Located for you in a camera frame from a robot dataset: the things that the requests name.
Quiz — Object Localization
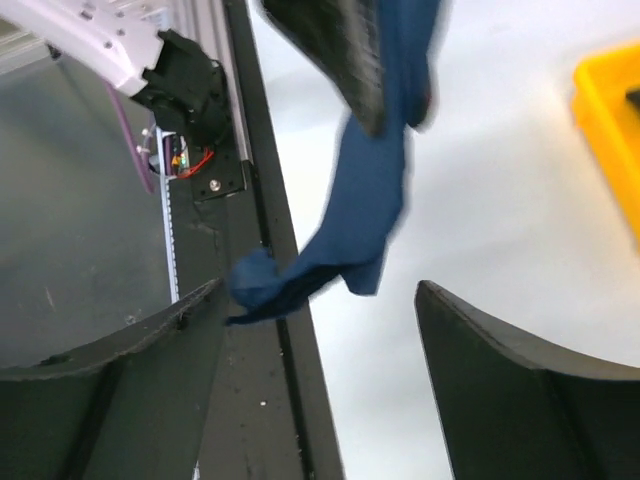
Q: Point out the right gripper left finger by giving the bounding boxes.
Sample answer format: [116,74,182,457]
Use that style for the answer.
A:
[1,279,224,479]

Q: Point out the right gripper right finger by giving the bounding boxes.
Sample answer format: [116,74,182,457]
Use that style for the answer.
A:
[415,281,639,480]

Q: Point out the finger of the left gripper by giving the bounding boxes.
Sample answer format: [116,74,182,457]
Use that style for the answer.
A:
[261,0,385,136]

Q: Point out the dark blue paper napkin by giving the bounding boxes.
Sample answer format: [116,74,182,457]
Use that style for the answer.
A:
[227,1,441,325]

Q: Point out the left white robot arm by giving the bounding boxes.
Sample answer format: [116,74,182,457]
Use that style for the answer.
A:
[1,1,385,148]

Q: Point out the yellow plastic bin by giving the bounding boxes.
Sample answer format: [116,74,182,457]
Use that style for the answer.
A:
[571,42,639,240]

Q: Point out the white slotted cable duct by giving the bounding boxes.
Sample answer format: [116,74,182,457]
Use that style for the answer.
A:
[156,127,180,303]

